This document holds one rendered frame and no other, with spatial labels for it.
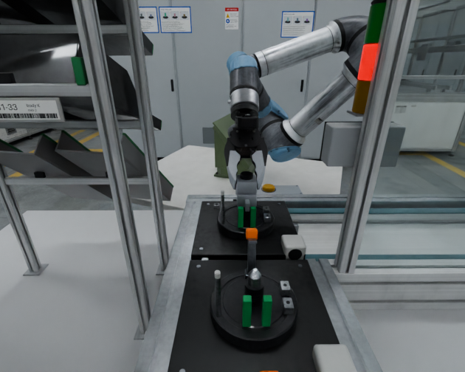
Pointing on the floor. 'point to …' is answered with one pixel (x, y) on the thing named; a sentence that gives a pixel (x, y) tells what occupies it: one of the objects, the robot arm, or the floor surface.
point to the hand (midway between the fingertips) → (246, 183)
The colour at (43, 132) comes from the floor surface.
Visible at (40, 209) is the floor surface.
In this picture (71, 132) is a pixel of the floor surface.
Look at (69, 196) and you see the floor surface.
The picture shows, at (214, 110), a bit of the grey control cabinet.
